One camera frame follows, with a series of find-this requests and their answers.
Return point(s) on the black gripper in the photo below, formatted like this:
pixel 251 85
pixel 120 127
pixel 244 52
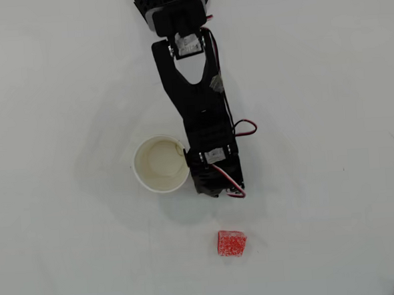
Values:
pixel 209 191

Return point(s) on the red sugary candy cube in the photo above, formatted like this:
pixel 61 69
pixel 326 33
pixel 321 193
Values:
pixel 231 245

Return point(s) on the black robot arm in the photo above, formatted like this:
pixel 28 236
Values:
pixel 197 104

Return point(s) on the tan paper cup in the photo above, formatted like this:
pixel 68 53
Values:
pixel 158 163

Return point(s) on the clear tape piece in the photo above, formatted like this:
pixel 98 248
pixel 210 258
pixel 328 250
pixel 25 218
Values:
pixel 216 83

